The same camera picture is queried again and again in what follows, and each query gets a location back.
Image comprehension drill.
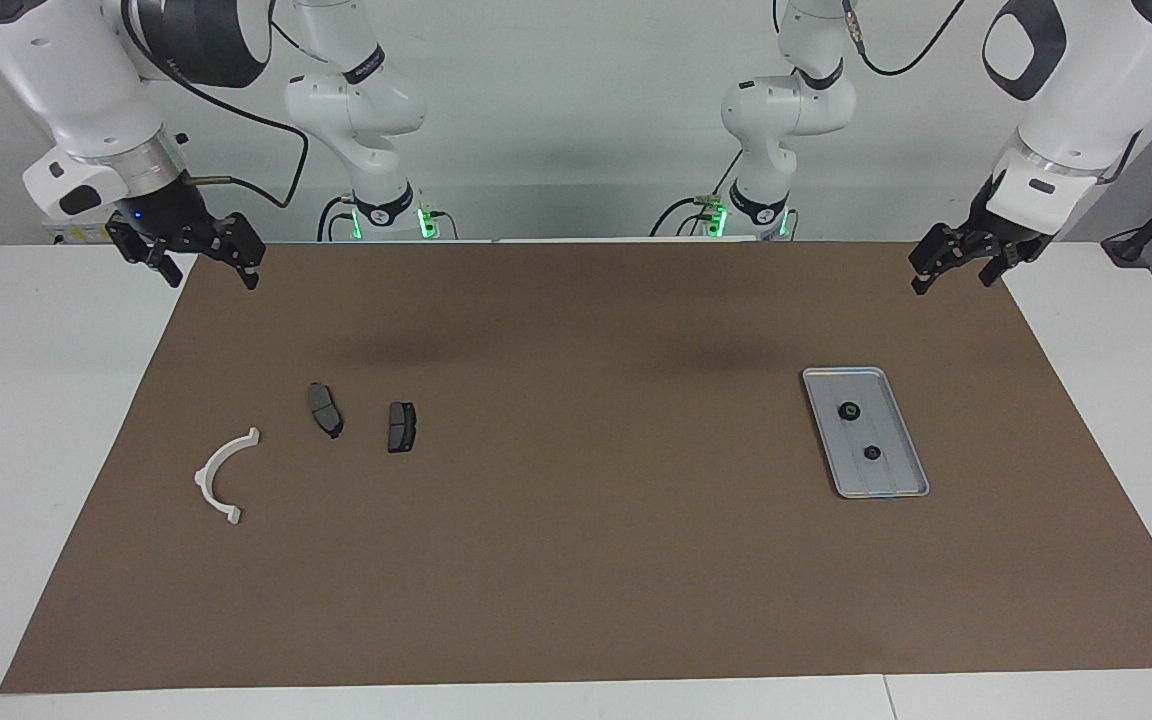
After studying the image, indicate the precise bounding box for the black base cable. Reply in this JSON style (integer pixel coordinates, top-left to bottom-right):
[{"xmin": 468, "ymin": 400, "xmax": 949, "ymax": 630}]
[
  {"xmin": 316, "ymin": 195, "xmax": 357, "ymax": 242},
  {"xmin": 650, "ymin": 150, "xmax": 743, "ymax": 238}
]

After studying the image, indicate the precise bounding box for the black right base cable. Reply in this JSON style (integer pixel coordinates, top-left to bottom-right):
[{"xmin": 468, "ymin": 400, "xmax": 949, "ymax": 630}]
[{"xmin": 316, "ymin": 195, "xmax": 357, "ymax": 242}]

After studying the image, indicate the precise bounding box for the silver metal tray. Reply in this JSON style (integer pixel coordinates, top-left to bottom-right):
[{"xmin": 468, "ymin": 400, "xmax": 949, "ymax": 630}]
[{"xmin": 802, "ymin": 367, "xmax": 931, "ymax": 499}]

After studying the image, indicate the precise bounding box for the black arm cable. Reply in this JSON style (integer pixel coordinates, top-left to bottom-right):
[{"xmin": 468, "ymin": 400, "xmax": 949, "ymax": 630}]
[
  {"xmin": 121, "ymin": 0, "xmax": 312, "ymax": 211},
  {"xmin": 841, "ymin": 0, "xmax": 967, "ymax": 78}
]

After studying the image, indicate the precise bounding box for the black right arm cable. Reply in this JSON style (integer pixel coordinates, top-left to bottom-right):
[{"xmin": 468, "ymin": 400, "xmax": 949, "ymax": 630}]
[{"xmin": 121, "ymin": 0, "xmax": 312, "ymax": 211}]

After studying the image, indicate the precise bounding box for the dark grey curved brake pad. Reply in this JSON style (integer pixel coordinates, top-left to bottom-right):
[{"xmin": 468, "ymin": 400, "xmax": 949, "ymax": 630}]
[{"xmin": 307, "ymin": 382, "xmax": 345, "ymax": 440}]

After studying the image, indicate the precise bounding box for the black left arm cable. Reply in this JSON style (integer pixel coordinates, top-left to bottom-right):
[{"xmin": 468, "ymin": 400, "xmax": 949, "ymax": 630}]
[{"xmin": 841, "ymin": 0, "xmax": 967, "ymax": 78}]

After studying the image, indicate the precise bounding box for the brown table mat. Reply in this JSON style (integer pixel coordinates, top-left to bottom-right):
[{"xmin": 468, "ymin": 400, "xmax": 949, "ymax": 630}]
[{"xmin": 0, "ymin": 240, "xmax": 1152, "ymax": 694}]

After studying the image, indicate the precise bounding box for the black left base cable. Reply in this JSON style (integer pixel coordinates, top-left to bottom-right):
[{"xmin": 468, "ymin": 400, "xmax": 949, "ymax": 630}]
[{"xmin": 650, "ymin": 150, "xmax": 743, "ymax": 238}]

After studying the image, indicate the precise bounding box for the white curved plastic bracket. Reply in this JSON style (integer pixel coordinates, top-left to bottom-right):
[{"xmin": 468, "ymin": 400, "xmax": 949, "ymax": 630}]
[{"xmin": 193, "ymin": 427, "xmax": 262, "ymax": 526}]

